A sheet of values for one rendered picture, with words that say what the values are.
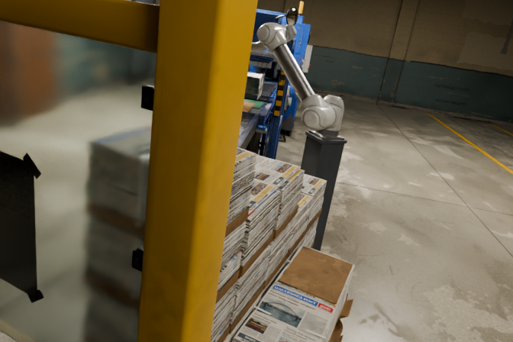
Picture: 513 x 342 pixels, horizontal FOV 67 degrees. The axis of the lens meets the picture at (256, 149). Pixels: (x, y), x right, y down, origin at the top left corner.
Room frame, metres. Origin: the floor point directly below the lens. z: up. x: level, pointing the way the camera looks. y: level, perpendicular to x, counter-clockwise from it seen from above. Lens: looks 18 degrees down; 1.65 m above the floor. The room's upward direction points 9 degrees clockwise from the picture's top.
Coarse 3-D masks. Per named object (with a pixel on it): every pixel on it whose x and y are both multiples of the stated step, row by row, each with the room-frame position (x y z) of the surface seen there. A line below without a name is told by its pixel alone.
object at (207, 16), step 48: (192, 0) 0.47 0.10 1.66; (240, 0) 0.48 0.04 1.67; (192, 48) 0.47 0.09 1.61; (240, 48) 0.50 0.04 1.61; (192, 96) 0.46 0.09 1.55; (240, 96) 0.51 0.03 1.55; (192, 144) 0.46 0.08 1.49; (192, 192) 0.46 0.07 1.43; (144, 240) 0.48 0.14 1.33; (192, 240) 0.45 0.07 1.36; (144, 288) 0.48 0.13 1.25; (192, 288) 0.46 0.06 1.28; (144, 336) 0.48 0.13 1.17; (192, 336) 0.47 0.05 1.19
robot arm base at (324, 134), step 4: (312, 132) 2.56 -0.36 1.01; (316, 132) 2.53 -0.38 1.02; (320, 132) 2.50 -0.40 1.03; (324, 132) 2.49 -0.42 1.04; (328, 132) 2.48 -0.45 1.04; (332, 132) 2.48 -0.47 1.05; (336, 132) 2.50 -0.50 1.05; (320, 136) 2.48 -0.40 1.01; (324, 136) 2.47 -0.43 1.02; (328, 136) 2.47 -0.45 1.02; (332, 136) 2.48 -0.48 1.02; (336, 136) 2.50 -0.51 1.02; (340, 136) 2.53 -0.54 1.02
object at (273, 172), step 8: (256, 160) 1.65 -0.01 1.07; (264, 160) 1.67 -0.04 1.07; (272, 160) 1.68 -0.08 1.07; (256, 168) 1.56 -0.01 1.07; (264, 168) 1.57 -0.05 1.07; (272, 168) 1.58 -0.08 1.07; (280, 168) 1.60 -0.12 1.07; (288, 168) 1.61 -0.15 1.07; (296, 168) 1.63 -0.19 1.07; (256, 176) 1.46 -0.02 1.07; (264, 176) 1.47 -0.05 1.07; (272, 176) 1.49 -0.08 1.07; (280, 176) 1.50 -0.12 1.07; (288, 176) 1.51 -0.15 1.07; (272, 184) 1.41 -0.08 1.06; (280, 184) 1.42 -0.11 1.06
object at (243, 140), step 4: (256, 116) 3.69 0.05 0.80; (252, 120) 3.50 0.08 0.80; (256, 120) 3.54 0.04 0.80; (248, 124) 3.31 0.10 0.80; (252, 124) 3.33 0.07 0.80; (256, 124) 3.60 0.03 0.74; (248, 128) 3.18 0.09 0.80; (252, 128) 3.25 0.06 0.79; (244, 132) 3.05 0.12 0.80; (248, 132) 3.07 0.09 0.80; (252, 132) 3.30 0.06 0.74; (240, 136) 2.92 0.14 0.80; (244, 136) 2.94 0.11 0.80; (248, 136) 3.05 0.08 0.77; (252, 136) 3.35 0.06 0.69; (240, 140) 2.80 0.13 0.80; (244, 140) 2.86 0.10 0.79; (248, 140) 3.11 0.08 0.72; (240, 144) 2.70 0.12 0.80; (244, 144) 2.89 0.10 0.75; (244, 148) 2.92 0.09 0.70
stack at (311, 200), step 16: (304, 176) 2.18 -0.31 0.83; (304, 192) 1.93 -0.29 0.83; (320, 192) 2.07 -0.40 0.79; (304, 208) 1.77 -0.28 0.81; (320, 208) 2.14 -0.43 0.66; (288, 224) 1.55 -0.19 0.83; (304, 224) 1.83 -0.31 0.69; (272, 240) 1.39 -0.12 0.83; (288, 240) 1.57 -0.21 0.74; (304, 240) 1.92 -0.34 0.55; (272, 256) 1.39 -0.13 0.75; (256, 272) 1.25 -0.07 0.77; (272, 272) 1.45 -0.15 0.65; (240, 288) 1.13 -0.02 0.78; (256, 288) 1.29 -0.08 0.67; (240, 304) 1.16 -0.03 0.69; (256, 304) 1.32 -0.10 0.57; (240, 320) 1.19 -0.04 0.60
